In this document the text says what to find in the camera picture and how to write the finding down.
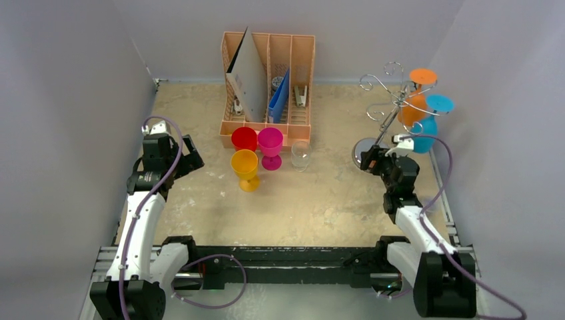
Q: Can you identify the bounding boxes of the grey white folder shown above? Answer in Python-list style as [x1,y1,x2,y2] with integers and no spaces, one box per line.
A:
[225,27,268,123]

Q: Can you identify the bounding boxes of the red wine glass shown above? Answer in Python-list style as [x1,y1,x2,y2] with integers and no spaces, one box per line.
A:
[231,127,258,152]

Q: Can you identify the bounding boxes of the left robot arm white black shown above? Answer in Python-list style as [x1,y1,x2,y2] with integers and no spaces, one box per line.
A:
[89,131,204,319]

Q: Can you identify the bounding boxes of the pink wine glass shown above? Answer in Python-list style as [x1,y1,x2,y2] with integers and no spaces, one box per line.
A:
[258,127,284,171]

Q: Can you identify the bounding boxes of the yellow wine glass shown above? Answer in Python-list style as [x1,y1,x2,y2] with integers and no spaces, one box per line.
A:
[231,149,261,192]

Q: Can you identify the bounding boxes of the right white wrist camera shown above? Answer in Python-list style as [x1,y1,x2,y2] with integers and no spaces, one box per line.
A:
[385,134,414,157]

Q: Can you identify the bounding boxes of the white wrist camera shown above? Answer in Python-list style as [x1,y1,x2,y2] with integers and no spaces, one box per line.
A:
[385,134,414,157]
[141,121,171,136]

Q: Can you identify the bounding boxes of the purple cable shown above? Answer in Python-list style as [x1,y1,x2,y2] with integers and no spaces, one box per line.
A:
[119,115,247,320]
[377,134,528,320]

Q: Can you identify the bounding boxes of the tape roll in organizer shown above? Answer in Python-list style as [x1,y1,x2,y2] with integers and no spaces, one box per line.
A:
[271,76,284,92]

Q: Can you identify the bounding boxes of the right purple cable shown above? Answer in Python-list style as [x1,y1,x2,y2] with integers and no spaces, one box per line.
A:
[377,134,528,320]

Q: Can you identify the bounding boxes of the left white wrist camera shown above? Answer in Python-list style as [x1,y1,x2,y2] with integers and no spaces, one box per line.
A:
[141,121,171,136]

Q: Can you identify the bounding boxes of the chrome wine glass rack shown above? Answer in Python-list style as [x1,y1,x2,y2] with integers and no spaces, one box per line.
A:
[352,61,444,167]

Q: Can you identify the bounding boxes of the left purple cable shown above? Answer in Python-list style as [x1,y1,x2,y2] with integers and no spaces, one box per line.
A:
[119,115,247,320]

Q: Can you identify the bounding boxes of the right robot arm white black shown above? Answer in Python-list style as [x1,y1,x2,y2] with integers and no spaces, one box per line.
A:
[352,145,476,318]

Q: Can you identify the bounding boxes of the clear glass wine glass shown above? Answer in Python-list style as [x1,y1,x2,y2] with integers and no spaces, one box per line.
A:
[291,141,312,172]

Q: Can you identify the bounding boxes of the grey stapler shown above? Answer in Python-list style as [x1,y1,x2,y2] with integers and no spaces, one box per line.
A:
[293,85,308,107]

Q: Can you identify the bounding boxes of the peach plastic desk organizer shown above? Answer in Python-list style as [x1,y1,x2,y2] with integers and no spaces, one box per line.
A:
[219,30,316,152]

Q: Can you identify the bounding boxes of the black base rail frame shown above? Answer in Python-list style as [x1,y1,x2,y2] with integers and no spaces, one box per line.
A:
[95,235,480,293]

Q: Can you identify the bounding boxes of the blue folder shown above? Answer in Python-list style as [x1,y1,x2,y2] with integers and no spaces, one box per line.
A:
[267,69,290,123]

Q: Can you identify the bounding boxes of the blue wine glass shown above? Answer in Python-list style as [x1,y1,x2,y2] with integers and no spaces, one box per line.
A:
[412,95,455,154]

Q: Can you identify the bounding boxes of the orange wine glass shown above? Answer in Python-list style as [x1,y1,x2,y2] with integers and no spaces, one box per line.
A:
[397,68,438,127]

